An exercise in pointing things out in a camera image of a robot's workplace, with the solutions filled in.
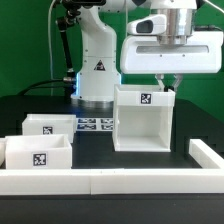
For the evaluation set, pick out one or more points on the white drawer cabinet frame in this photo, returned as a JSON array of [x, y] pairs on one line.
[[142, 118]]

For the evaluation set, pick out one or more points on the white front barrier wall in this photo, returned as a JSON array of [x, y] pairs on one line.
[[112, 181]]

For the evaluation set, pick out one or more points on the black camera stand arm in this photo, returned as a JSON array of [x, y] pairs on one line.
[[63, 23]]

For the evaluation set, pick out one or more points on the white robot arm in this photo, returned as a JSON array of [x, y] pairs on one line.
[[166, 43]]

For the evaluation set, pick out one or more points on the printed marker sheet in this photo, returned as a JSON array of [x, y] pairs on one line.
[[94, 124]]

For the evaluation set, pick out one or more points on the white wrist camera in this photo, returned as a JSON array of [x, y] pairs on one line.
[[154, 24]]

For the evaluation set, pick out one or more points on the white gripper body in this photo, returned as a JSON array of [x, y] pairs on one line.
[[145, 55]]

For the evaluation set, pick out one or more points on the white right barrier wall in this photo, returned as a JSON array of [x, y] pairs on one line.
[[206, 157]]

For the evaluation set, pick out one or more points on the white drawer box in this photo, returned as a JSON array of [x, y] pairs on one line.
[[45, 124], [38, 152]]

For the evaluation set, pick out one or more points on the white front drawer box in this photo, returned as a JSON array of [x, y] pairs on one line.
[[38, 152]]

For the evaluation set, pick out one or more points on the white left barrier wall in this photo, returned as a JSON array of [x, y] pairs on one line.
[[2, 150]]

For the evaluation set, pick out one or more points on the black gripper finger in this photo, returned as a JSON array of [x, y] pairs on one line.
[[177, 81], [159, 78]]

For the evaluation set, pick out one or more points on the white barrier wall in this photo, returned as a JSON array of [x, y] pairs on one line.
[[2, 150], [206, 157], [112, 181]]

